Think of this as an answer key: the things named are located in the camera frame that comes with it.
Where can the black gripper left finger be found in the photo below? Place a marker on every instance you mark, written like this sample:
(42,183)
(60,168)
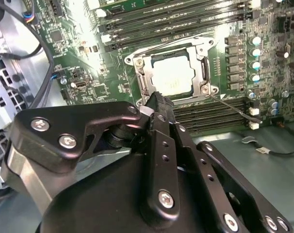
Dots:
(52,128)

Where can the silver CPU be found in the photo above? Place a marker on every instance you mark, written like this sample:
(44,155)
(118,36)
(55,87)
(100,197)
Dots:
(172,72)

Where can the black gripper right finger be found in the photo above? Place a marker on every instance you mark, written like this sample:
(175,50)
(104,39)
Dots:
(210,174)

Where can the metal socket cover frame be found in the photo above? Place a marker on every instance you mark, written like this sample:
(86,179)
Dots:
(145,69)

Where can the thin metal locking lever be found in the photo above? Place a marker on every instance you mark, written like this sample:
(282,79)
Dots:
(234,108)
(166,46)

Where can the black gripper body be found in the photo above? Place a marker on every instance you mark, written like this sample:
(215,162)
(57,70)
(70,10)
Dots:
(101,206)

